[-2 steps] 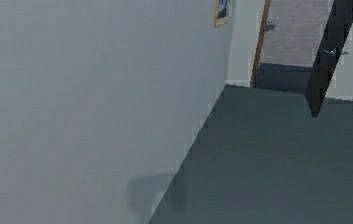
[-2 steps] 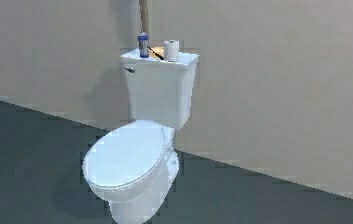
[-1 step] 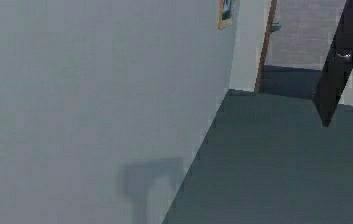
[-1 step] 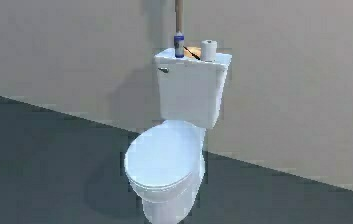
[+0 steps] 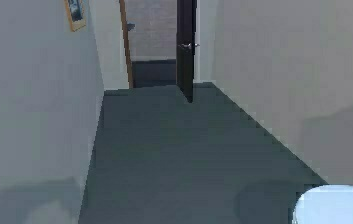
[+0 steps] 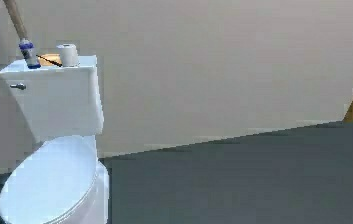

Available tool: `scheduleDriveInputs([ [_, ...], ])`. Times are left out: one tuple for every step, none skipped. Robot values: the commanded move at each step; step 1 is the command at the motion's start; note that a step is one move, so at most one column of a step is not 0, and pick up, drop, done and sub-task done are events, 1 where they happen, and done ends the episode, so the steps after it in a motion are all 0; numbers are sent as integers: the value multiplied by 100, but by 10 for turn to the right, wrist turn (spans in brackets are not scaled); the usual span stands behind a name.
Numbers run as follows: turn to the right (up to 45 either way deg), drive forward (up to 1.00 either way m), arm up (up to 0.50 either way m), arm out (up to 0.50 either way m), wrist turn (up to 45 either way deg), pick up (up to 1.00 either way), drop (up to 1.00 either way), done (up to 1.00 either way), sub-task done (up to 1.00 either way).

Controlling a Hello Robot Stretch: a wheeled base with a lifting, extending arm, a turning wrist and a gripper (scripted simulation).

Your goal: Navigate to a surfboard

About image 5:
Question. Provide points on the wood framed wall picture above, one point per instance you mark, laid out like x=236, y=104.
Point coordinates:
x=76, y=15

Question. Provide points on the dark brown room door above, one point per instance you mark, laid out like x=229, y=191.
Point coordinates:
x=185, y=50

